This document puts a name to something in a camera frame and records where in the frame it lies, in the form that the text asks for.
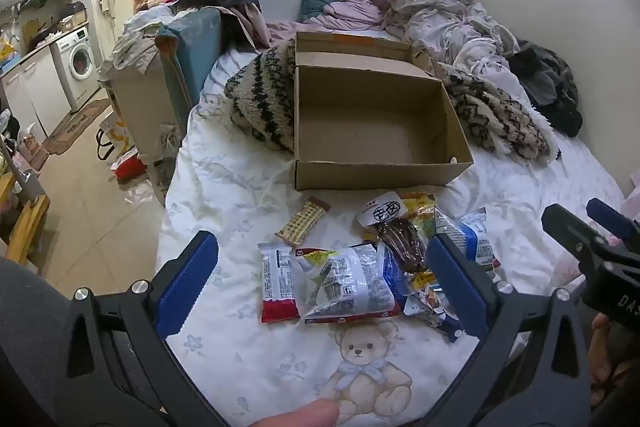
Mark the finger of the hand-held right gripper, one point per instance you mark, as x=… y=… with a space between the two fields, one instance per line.
x=612 y=217
x=570 y=227

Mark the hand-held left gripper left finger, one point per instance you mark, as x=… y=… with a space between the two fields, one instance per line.
x=185 y=287

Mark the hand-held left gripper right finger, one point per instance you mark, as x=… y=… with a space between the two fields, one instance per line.
x=455 y=287

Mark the small cartoon print packet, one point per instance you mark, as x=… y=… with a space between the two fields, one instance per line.
x=425 y=307

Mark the white packet with blue stripe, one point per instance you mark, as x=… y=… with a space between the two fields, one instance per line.
x=475 y=237

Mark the brown jerky packet white label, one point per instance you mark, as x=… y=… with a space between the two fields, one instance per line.
x=400 y=242

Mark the yellow snack packet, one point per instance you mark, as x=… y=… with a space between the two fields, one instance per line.
x=417 y=207

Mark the red and white snack packet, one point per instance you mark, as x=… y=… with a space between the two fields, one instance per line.
x=277 y=279

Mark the silver packet with red border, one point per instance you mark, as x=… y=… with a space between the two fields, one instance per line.
x=350 y=282

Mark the tan biscuit packet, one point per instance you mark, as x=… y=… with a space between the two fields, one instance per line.
x=302 y=224

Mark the brown cardboard box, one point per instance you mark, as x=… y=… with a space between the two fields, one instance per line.
x=370 y=127

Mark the person's right hand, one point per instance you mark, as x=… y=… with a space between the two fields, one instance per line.
x=607 y=357

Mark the person's left hand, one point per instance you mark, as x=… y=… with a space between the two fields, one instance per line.
x=295 y=414

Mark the clear plastic wrapper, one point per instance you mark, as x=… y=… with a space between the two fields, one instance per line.
x=136 y=194

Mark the dark clothes pile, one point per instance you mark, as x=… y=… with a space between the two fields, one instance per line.
x=545 y=82

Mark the person's grey clothed leg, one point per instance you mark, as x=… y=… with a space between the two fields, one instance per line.
x=30 y=337

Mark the white shopping bag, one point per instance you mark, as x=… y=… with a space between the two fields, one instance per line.
x=112 y=139

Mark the yellow wooden chair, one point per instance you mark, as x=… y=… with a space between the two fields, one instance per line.
x=25 y=227

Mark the beige cabinet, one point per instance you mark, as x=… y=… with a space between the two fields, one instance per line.
x=140 y=117

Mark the brown floor rug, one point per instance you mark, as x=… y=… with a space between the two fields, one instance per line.
x=75 y=127

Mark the striped knit blanket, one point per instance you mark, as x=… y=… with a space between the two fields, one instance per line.
x=260 y=97

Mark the white floral crumpled blanket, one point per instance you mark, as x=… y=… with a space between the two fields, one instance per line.
x=440 y=22

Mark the white kitchen cabinet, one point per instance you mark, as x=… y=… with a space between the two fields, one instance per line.
x=35 y=92

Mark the white washing machine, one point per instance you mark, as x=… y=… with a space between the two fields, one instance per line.
x=75 y=62

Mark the pile of light clothes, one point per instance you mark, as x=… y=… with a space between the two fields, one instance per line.
x=137 y=37

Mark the pink cloth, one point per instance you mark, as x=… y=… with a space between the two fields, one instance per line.
x=260 y=24

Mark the pink duvet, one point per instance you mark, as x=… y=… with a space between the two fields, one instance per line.
x=350 y=7

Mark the teal pillow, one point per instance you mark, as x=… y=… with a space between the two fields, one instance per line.
x=315 y=7

